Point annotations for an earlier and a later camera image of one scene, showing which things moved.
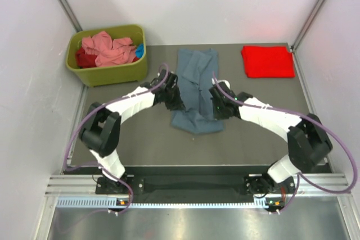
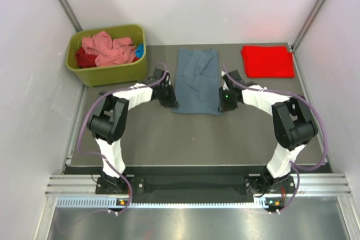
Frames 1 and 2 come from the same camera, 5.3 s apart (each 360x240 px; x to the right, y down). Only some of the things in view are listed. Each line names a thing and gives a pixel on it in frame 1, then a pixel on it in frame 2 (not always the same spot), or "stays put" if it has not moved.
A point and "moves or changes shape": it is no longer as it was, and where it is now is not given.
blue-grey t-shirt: x=197 y=71 moves or changes shape
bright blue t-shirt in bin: x=139 y=50 stays put
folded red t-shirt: x=262 y=62 stays put
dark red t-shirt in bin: x=85 y=60 stays put
